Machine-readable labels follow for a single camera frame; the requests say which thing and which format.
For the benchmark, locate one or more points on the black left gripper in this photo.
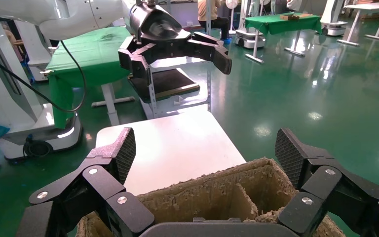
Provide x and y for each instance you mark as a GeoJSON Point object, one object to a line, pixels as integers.
{"type": "Point", "coordinates": [156, 24]}

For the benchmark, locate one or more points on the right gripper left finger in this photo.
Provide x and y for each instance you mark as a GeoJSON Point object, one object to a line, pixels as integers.
{"type": "Point", "coordinates": [104, 186]}

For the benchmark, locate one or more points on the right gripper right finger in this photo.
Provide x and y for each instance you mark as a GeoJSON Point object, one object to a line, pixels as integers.
{"type": "Point", "coordinates": [326, 183]}

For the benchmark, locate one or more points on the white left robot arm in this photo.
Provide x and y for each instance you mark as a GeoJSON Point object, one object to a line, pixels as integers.
{"type": "Point", "coordinates": [78, 16]}

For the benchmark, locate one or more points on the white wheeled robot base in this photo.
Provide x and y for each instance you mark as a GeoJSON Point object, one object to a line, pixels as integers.
{"type": "Point", "coordinates": [45, 130]}

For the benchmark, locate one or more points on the black shelf board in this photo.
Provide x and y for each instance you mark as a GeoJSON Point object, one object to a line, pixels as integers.
{"type": "Point", "coordinates": [166, 81]}

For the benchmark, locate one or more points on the white metal shelf rack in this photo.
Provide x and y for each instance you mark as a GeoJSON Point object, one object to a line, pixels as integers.
{"type": "Point", "coordinates": [163, 109]}

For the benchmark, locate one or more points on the seated person tan shirt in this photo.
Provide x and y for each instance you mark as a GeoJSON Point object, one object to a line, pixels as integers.
{"type": "Point", "coordinates": [209, 9]}

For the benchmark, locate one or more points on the white wheeled robot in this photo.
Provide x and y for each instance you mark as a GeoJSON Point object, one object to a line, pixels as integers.
{"type": "Point", "coordinates": [250, 36]}
{"type": "Point", "coordinates": [333, 26]}

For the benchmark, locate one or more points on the white standing fan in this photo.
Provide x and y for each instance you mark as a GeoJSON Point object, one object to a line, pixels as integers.
{"type": "Point", "coordinates": [232, 4]}

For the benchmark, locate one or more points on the cardboard divider insert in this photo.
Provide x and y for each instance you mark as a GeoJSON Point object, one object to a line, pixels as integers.
{"type": "Point", "coordinates": [246, 202]}

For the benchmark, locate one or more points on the worn brown cardboard box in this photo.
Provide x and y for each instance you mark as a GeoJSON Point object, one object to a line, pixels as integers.
{"type": "Point", "coordinates": [192, 199]}

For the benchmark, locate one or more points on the green table cloth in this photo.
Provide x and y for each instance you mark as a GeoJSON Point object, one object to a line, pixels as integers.
{"type": "Point", "coordinates": [88, 55]}
{"type": "Point", "coordinates": [284, 26]}

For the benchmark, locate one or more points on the flat cardboard piece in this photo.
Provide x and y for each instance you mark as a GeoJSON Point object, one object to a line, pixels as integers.
{"type": "Point", "coordinates": [292, 16]}

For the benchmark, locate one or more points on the white robot torso column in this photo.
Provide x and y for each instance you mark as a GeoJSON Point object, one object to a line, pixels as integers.
{"type": "Point", "coordinates": [0, 91]}

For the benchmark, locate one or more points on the white bare table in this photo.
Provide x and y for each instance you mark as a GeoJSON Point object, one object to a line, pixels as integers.
{"type": "Point", "coordinates": [369, 6]}

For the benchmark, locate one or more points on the white table frame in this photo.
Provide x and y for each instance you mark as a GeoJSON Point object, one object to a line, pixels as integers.
{"type": "Point", "coordinates": [111, 104]}
{"type": "Point", "coordinates": [256, 49]}

